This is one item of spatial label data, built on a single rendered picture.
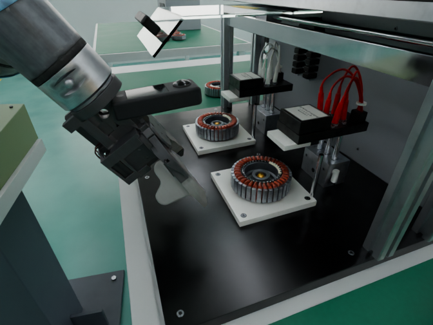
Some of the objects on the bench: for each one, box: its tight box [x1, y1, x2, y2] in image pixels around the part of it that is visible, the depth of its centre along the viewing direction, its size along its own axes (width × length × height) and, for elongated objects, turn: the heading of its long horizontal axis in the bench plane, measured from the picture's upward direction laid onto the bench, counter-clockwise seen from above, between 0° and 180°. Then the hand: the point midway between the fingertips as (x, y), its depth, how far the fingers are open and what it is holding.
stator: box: [195, 112, 239, 141], centre depth 70 cm, size 11×11×4 cm
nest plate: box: [183, 123, 256, 155], centre depth 72 cm, size 15×15×1 cm
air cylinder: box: [302, 143, 351, 188], centre depth 55 cm, size 5×8×6 cm
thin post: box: [310, 153, 324, 199], centre depth 47 cm, size 2×2×10 cm
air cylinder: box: [253, 104, 280, 135], centre depth 75 cm, size 5×8×6 cm
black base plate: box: [137, 100, 433, 325], centre depth 63 cm, size 47×64×2 cm
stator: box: [231, 155, 292, 203], centre depth 51 cm, size 11×11×4 cm
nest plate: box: [211, 168, 316, 227], centre depth 53 cm, size 15×15×1 cm
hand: (196, 175), depth 45 cm, fingers open, 14 cm apart
